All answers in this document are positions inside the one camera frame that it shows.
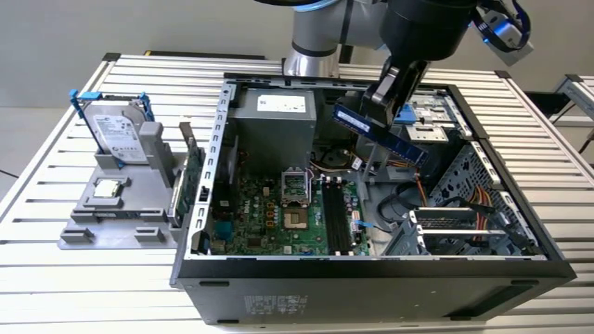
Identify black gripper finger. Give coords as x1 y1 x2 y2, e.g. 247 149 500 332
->
394 61 431 121
360 58 410 130

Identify dark blue RAM stick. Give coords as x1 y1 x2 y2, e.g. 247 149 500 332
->
93 212 143 221
331 102 431 167

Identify RAM slot white clips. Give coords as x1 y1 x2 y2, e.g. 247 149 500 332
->
324 177 343 257
336 177 356 257

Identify blue drive latch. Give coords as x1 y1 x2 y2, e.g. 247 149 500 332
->
394 103 416 125

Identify round black cooler fan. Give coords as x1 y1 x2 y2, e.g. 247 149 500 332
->
315 148 356 168

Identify grey power supply unit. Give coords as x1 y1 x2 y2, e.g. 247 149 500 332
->
227 86 319 175

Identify metal socket cover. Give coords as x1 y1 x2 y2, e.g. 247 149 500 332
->
280 166 311 207

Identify aluminium slat side table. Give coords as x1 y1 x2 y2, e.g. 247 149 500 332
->
548 73 594 156

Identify CPU socket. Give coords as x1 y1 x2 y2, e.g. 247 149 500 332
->
281 207 309 230

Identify grey metal disk bay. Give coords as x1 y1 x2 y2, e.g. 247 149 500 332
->
383 205 516 257

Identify green motherboard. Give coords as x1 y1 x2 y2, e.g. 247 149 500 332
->
205 170 375 258

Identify green graphics card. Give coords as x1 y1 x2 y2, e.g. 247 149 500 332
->
167 121 207 231

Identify black open PC case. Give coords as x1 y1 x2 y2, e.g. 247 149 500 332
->
169 72 578 326

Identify silver disk in blue carrier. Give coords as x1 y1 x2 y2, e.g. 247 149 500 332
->
68 90 157 171

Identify grey parts rack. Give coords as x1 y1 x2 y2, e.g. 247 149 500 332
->
56 121 205 251

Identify silver CPU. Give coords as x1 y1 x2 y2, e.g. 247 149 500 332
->
91 180 123 200

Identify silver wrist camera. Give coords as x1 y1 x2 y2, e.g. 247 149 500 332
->
474 6 535 67

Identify white wire bundle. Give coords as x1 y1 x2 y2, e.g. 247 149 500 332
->
308 158 363 175

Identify thin orange wire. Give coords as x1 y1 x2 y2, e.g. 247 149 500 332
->
415 173 428 208

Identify thin black data cable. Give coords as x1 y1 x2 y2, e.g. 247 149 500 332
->
376 182 412 231

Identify black sleeved cable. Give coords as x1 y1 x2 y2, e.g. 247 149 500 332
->
435 196 496 214

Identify orange yellow wire bundle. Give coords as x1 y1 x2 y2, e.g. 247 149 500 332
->
467 186 494 245

